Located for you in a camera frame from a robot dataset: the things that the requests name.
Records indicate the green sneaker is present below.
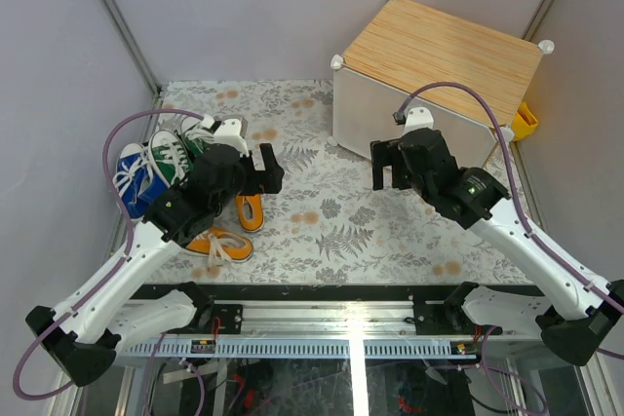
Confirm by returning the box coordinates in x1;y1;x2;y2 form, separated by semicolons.
180;117;215;158
148;130;192;187

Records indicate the blue sneaker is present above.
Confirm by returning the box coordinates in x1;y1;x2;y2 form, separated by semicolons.
112;143;148;219
138;156;169;205

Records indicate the wooden shoe cabinet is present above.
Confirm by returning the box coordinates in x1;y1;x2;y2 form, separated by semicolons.
331;0;555;167

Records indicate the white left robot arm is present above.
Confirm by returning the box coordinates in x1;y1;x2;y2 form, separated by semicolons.
25;143;284;387

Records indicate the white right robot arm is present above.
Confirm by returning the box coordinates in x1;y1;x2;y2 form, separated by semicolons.
370;128;623;366

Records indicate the orange sneaker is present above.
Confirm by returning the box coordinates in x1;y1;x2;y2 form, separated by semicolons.
182;227;254;278
235;195;264;232

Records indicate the yellow plastic bin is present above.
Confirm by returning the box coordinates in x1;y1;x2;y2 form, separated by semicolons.
511;101;539;141

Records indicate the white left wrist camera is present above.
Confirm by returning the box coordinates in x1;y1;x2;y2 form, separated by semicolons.
200;115;250;157

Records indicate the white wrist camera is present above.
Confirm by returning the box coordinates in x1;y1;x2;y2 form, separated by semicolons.
393;107;434;135
200;115;250;157

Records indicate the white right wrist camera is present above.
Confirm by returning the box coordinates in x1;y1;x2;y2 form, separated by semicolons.
393;107;434;135

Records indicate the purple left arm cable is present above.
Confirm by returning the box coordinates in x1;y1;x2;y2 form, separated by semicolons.
12;108;209;397

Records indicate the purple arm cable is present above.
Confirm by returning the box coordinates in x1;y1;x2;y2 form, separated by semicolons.
12;108;209;397
397;82;624;315

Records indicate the aluminium rail frame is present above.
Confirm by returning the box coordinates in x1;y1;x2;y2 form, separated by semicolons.
116;298;513;345

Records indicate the grey slotted cable duct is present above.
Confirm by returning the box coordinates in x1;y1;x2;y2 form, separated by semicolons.
123;338;476;360

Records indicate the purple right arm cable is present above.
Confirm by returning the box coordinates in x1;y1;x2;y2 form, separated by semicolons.
397;82;624;315

